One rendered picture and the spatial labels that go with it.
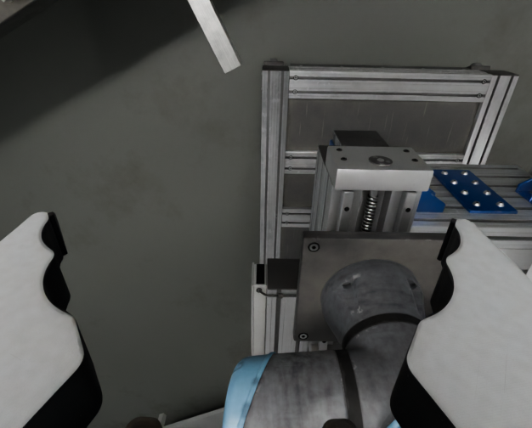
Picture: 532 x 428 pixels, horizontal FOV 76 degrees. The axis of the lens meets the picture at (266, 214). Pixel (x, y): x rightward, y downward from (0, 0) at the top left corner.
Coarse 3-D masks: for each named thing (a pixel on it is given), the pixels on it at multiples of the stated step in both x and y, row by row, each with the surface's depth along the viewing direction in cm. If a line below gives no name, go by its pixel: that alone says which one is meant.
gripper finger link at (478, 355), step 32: (448, 256) 9; (480, 256) 9; (448, 288) 9; (480, 288) 8; (512, 288) 8; (448, 320) 7; (480, 320) 7; (512, 320) 7; (416, 352) 7; (448, 352) 7; (480, 352) 7; (512, 352) 7; (416, 384) 6; (448, 384) 6; (480, 384) 6; (512, 384) 6; (416, 416) 6; (448, 416) 6; (480, 416) 6; (512, 416) 6
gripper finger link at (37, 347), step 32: (32, 224) 10; (0, 256) 9; (32, 256) 9; (0, 288) 8; (32, 288) 8; (64, 288) 9; (0, 320) 7; (32, 320) 7; (64, 320) 7; (0, 352) 6; (32, 352) 6; (64, 352) 6; (0, 384) 6; (32, 384) 6; (64, 384) 6; (96, 384) 7; (0, 416) 6; (32, 416) 6; (64, 416) 6
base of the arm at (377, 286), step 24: (360, 264) 49; (384, 264) 49; (336, 288) 49; (360, 288) 47; (384, 288) 46; (408, 288) 47; (336, 312) 48; (360, 312) 45; (384, 312) 44; (408, 312) 44; (336, 336) 50
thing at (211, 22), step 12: (192, 0) 51; (204, 0) 51; (204, 12) 52; (216, 12) 53; (204, 24) 53; (216, 24) 53; (216, 36) 54; (228, 36) 55; (216, 48) 55; (228, 48) 55; (228, 60) 56; (240, 60) 57
